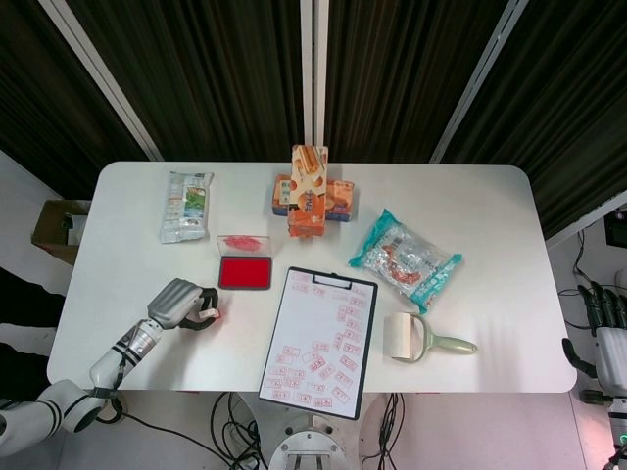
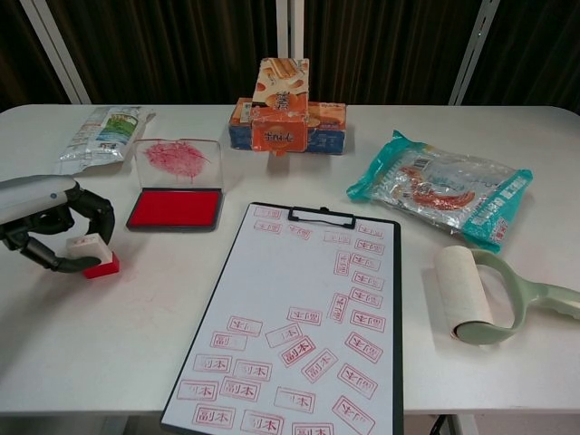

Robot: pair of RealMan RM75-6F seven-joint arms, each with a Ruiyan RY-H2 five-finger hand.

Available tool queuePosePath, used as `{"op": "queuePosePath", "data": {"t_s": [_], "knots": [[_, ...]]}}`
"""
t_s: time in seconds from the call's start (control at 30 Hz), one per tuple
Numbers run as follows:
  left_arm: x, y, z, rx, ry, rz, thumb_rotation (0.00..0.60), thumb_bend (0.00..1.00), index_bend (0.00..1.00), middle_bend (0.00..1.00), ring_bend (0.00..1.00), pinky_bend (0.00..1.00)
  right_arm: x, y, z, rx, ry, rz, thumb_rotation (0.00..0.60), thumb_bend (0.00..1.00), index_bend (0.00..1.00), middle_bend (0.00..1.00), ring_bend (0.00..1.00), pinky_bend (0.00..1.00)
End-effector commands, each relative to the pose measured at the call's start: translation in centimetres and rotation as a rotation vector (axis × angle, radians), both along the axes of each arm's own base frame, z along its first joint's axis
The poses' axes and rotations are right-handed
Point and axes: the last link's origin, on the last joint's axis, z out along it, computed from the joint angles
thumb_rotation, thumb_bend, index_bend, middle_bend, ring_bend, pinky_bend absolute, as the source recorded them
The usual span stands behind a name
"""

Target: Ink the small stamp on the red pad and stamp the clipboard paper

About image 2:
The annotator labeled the black floor cable bundle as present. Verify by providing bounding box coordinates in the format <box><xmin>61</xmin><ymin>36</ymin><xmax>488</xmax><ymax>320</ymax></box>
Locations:
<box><xmin>430</xmin><ymin>412</ymin><xmax>455</xmax><ymax>435</ymax></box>

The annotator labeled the green white snack bag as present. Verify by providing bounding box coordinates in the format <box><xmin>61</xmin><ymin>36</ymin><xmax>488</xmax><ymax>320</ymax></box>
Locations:
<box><xmin>53</xmin><ymin>105</ymin><xmax>157</xmax><ymax>179</ymax></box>

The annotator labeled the dark pleated curtain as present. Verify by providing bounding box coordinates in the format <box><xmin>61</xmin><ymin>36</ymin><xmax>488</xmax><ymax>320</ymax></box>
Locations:
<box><xmin>0</xmin><ymin>0</ymin><xmax>580</xmax><ymax>114</ymax></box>

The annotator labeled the black clipboard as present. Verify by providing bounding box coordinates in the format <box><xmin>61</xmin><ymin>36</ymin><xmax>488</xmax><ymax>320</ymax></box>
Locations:
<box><xmin>159</xmin><ymin>201</ymin><xmax>404</xmax><ymax>435</ymax></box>

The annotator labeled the teal clear snack bag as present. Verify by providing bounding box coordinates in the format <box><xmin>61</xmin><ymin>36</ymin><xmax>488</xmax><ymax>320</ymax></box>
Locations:
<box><xmin>346</xmin><ymin>130</ymin><xmax>534</xmax><ymax>254</ymax></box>

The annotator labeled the blue orange biscuit box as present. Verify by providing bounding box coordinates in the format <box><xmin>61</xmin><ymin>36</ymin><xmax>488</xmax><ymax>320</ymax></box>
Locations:
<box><xmin>227</xmin><ymin>100</ymin><xmax>348</xmax><ymax>157</ymax></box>

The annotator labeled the green handled lint roller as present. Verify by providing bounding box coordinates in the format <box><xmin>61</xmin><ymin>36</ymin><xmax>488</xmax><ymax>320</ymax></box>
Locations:
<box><xmin>433</xmin><ymin>245</ymin><xmax>580</xmax><ymax>346</ymax></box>

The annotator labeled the red ink pad clear lid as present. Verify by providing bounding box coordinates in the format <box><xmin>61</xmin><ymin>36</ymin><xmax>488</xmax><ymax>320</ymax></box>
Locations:
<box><xmin>125</xmin><ymin>138</ymin><xmax>226</xmax><ymax>234</ymax></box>

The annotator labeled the small red white rubber stamp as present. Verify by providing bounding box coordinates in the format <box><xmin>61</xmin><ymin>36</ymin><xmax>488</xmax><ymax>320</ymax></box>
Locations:
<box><xmin>65</xmin><ymin>233</ymin><xmax>121</xmax><ymax>280</ymax></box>

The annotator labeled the white paper with red stamps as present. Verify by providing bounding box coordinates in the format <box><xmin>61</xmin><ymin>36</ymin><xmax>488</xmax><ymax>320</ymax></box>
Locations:
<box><xmin>162</xmin><ymin>204</ymin><xmax>400</xmax><ymax>435</ymax></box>

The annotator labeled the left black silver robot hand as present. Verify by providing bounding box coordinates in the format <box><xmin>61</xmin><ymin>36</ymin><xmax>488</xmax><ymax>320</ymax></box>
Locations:
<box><xmin>0</xmin><ymin>174</ymin><xmax>116</xmax><ymax>275</ymax></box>

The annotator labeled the white frame post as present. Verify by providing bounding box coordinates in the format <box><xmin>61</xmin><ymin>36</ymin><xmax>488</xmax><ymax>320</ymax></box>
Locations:
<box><xmin>275</xmin><ymin>0</ymin><xmax>306</xmax><ymax>61</ymax></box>
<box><xmin>448</xmin><ymin>0</ymin><xmax>500</xmax><ymax>107</ymax></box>
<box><xmin>19</xmin><ymin>0</ymin><xmax>92</xmax><ymax>106</ymax></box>

